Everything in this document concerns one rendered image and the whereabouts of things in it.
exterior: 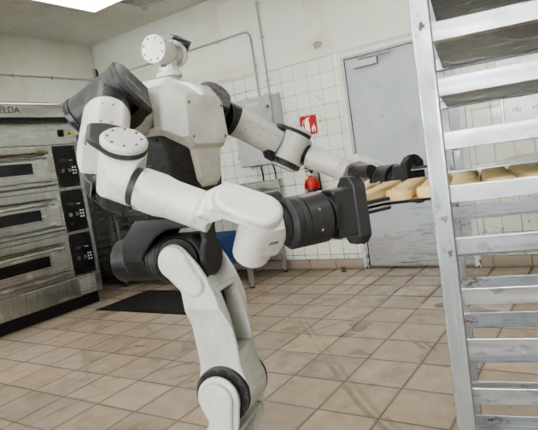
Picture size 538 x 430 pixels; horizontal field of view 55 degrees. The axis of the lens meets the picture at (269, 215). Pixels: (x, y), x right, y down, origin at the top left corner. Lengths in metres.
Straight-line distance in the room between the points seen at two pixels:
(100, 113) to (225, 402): 0.73
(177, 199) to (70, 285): 4.69
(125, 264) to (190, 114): 0.43
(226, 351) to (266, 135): 0.63
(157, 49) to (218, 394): 0.83
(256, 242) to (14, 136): 4.59
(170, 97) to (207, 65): 4.84
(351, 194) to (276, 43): 4.69
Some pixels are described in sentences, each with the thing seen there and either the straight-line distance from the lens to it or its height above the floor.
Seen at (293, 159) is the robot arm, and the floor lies 1.15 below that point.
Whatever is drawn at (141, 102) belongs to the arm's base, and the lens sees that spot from 1.12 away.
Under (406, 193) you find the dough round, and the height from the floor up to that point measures 1.06.
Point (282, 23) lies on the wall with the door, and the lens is 5.53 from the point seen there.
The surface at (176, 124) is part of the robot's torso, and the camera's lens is 1.19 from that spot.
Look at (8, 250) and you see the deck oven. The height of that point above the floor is 0.73.
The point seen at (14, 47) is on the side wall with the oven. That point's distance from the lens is 6.78.
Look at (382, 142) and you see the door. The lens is 5.01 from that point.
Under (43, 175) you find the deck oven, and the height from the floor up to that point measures 1.36.
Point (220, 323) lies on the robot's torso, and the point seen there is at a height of 0.78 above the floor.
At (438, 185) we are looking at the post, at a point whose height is 1.07.
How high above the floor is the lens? 1.15
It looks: 5 degrees down
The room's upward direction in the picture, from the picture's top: 8 degrees counter-clockwise
